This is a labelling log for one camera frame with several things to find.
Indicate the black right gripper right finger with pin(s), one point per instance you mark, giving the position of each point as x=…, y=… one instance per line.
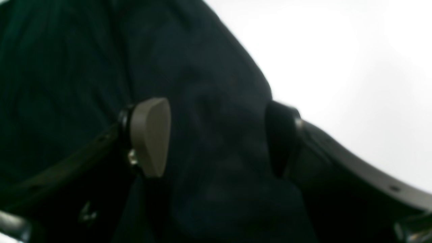
x=347, y=199

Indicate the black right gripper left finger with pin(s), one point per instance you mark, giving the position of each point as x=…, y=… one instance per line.
x=81, y=199

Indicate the plain black T-shirt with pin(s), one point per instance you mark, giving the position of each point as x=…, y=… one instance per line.
x=188, y=98

